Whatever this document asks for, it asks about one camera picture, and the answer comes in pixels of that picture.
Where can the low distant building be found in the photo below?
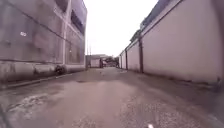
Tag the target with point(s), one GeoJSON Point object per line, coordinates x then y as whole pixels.
{"type": "Point", "coordinates": [95, 61]}

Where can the grey concrete alley road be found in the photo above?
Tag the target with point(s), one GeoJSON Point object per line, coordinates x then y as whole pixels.
{"type": "Point", "coordinates": [106, 96]}

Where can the building with blue roof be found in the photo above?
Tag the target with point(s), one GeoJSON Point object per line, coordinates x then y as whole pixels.
{"type": "Point", "coordinates": [151, 15]}

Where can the large grey pipe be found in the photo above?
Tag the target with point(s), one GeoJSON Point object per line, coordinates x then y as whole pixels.
{"type": "Point", "coordinates": [40, 68]}

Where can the robot's own part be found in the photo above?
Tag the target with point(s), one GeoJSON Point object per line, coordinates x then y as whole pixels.
{"type": "Point", "coordinates": [150, 126]}

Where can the grey concrete building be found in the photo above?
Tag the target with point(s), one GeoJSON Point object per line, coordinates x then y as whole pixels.
{"type": "Point", "coordinates": [36, 30]}

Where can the pale boundary wall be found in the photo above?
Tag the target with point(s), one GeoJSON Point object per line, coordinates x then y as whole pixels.
{"type": "Point", "coordinates": [180, 43]}

